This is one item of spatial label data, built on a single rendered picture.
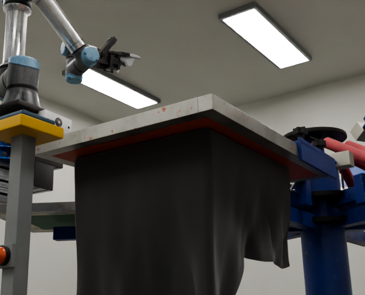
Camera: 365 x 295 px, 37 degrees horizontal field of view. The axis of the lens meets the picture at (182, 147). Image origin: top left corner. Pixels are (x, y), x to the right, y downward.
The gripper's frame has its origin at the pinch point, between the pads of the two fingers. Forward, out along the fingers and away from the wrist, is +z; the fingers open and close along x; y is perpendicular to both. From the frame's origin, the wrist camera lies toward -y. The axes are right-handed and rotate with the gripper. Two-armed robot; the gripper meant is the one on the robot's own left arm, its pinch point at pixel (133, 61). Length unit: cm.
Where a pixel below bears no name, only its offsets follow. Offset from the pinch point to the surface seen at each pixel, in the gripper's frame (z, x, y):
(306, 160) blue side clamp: 1, 109, 59
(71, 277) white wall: 145, -383, 124
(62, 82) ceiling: 94, -338, -87
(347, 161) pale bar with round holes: 31, 100, 54
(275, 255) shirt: -8, 106, 87
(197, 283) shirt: -42, 117, 94
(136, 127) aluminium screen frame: -55, 106, 58
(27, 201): -77, 98, 78
